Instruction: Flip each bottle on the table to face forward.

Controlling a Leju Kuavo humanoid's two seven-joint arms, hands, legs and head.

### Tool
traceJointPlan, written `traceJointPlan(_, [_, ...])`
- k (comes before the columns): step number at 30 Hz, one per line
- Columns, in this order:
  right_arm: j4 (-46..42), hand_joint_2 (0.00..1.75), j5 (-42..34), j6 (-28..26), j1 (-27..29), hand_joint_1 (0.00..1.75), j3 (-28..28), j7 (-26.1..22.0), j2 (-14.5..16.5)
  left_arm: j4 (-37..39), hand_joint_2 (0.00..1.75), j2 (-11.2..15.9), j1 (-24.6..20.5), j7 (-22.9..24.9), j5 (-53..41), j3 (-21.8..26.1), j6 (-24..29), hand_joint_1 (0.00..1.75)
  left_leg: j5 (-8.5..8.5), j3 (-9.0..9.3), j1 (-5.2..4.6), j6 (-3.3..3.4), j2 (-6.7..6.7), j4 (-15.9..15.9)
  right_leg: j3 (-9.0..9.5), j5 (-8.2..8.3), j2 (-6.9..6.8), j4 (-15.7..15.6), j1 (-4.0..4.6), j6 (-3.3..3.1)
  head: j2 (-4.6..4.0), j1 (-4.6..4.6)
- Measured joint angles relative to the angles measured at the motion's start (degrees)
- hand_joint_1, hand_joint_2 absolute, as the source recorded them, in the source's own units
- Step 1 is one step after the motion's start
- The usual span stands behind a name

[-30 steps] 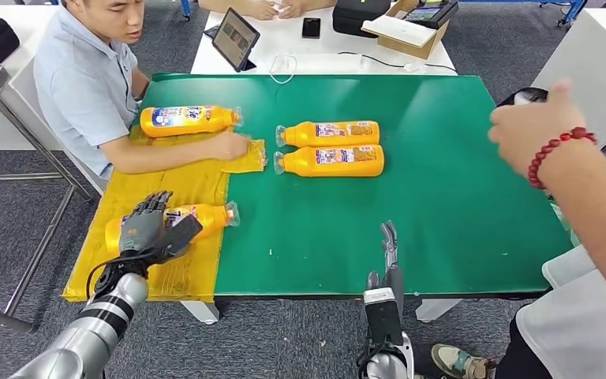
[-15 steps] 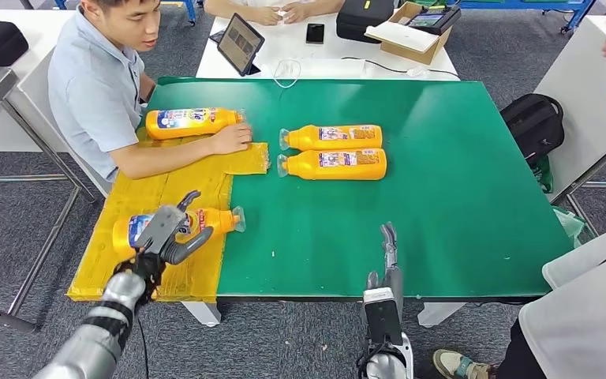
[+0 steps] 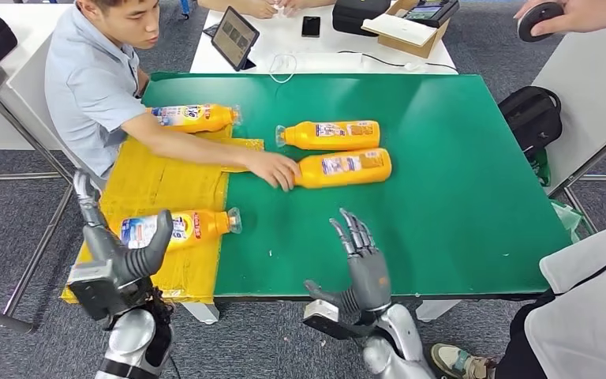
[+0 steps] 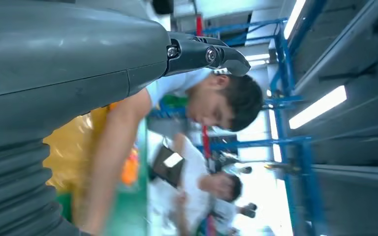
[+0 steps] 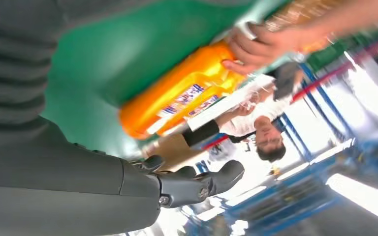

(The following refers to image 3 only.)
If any person's right hand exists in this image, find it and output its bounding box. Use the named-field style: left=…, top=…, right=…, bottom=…
left=513, top=0, right=606, bottom=38
left=244, top=150, right=301, bottom=193

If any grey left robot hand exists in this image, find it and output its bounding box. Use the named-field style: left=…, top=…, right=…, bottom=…
left=73, top=170, right=174, bottom=286

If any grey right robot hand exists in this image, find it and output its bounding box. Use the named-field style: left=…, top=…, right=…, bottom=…
left=304, top=208, right=393, bottom=315

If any orange detergent bottle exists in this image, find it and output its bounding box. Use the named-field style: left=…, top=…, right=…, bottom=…
left=293, top=148, right=393, bottom=190
left=109, top=207, right=243, bottom=253
left=275, top=120, right=381, bottom=152
left=146, top=103, right=242, bottom=134

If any black round device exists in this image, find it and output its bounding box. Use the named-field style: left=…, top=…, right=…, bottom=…
left=517, top=1, right=566, bottom=43

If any white table with metal legs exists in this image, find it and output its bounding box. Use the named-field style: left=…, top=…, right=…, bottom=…
left=532, top=26, right=606, bottom=236

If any white table leg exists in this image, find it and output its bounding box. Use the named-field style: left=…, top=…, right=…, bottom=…
left=416, top=298, right=462, bottom=323
left=181, top=302, right=220, bottom=326

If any yellow taped cardboard sheet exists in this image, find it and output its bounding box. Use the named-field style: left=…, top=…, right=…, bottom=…
left=61, top=125, right=267, bottom=306

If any black backpack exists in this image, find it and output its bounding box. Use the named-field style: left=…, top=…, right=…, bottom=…
left=497, top=86, right=563, bottom=160

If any white flat box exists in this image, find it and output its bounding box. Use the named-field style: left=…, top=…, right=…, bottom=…
left=284, top=52, right=364, bottom=74

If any black tablet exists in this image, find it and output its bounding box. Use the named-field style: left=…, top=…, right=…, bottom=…
left=211, top=6, right=261, bottom=72

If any green table mat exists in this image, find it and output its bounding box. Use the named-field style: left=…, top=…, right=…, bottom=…
left=140, top=73, right=573, bottom=299

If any black smartphone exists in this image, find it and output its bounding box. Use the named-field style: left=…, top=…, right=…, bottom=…
left=301, top=15, right=321, bottom=38

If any black device with screen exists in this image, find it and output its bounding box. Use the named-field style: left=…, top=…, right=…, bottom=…
left=402, top=0, right=461, bottom=28

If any green bag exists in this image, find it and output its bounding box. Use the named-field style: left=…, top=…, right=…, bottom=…
left=529, top=148, right=552, bottom=188

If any brown cardboard box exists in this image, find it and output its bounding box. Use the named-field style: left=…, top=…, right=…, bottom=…
left=376, top=0, right=451, bottom=59

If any black zip case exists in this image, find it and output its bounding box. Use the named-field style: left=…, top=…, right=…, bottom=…
left=331, top=0, right=392, bottom=38

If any person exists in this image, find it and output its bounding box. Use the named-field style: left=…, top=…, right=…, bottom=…
left=431, top=0, right=606, bottom=379
left=43, top=0, right=301, bottom=192

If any white flat board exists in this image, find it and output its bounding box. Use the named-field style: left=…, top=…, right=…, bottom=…
left=361, top=13, right=439, bottom=48

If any clear plastic bag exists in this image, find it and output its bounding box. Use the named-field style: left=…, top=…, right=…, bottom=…
left=550, top=200, right=597, bottom=244

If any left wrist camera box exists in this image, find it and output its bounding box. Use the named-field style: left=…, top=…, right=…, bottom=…
left=66, top=258, right=152, bottom=323

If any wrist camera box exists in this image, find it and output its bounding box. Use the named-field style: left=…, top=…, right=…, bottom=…
left=302, top=299, right=375, bottom=342
left=66, top=258, right=152, bottom=323

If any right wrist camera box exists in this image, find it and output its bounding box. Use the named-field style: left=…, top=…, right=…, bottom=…
left=302, top=299, right=375, bottom=342

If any white cable loop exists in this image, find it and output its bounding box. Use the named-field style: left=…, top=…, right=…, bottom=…
left=268, top=52, right=299, bottom=84

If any black cable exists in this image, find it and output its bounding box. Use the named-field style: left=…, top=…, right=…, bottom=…
left=338, top=49, right=458, bottom=73

